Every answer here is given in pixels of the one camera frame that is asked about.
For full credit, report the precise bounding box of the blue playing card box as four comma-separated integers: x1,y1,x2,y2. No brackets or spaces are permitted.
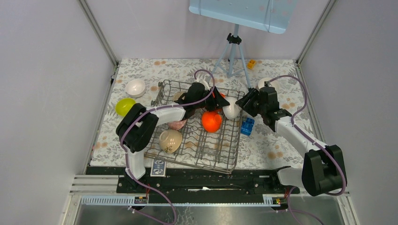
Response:
150,159,167,177

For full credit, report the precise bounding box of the light blue tripod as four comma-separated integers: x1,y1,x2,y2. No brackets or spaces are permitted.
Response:
211,24,252,89

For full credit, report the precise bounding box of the grey wire dish rack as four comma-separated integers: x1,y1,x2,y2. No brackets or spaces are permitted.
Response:
140,80,248,174

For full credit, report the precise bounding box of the blue toy block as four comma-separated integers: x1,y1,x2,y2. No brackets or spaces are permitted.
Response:
241,117,255,136

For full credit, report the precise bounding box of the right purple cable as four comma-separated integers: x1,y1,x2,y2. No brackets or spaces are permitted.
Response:
264,75,347,196

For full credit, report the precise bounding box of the far beige patterned bowl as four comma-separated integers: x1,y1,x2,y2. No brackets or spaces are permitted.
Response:
173,91,186,102

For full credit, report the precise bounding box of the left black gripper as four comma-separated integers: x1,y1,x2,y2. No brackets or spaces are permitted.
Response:
194,86,230,112

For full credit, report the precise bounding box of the purple cable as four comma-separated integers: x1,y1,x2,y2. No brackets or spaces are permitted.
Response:
119,68,216,225
264,75,347,196

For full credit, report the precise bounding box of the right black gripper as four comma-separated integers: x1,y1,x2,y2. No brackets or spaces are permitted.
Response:
235,88,266,118

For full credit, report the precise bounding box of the near beige patterned bowl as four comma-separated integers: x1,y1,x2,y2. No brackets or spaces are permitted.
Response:
159,129,183,154

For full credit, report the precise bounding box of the beige patterned bowl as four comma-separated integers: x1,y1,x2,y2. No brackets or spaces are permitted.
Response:
159,129,183,154
173,91,186,102

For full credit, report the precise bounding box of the orange toy block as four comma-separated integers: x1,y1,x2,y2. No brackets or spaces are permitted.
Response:
246,60,257,69

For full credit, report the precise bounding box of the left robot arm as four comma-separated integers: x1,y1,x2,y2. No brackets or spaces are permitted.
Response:
115,82,229,193

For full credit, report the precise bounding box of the light blue board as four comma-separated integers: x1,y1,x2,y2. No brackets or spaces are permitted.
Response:
189,0,297,34

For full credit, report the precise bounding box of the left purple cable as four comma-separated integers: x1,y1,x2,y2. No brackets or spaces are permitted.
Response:
119,68,216,225

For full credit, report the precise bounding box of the white ribbed bowl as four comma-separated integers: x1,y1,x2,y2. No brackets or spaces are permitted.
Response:
222,97,241,120
257,77,280,92

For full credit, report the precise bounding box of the floral tablecloth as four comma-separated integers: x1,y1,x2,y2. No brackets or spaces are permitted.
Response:
90,59,304,169

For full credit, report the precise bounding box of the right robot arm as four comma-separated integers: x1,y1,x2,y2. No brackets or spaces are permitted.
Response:
236,86,347,196

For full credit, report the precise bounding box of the near orange bowl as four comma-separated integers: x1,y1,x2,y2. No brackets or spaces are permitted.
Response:
201,112,222,133

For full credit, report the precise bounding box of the pink patterned bowl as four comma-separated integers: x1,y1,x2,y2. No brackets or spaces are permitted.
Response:
168,120,187,130

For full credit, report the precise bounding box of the yellow-green bowl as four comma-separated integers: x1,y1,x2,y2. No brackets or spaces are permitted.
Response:
115,98,136,117

